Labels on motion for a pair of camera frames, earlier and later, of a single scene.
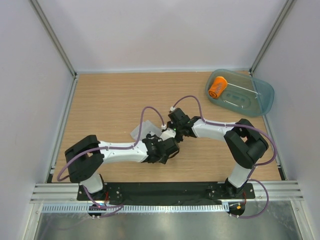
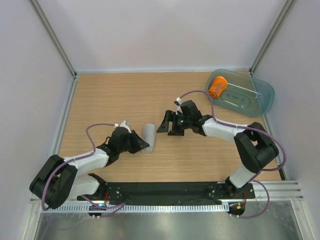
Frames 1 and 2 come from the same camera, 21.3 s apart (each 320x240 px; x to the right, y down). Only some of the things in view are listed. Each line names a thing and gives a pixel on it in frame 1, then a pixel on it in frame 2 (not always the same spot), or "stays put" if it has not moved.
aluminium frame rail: (67, 193) stays put
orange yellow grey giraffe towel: (217, 86) stays put
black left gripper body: (163, 159) -> (124, 147)
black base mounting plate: (167, 193) stays put
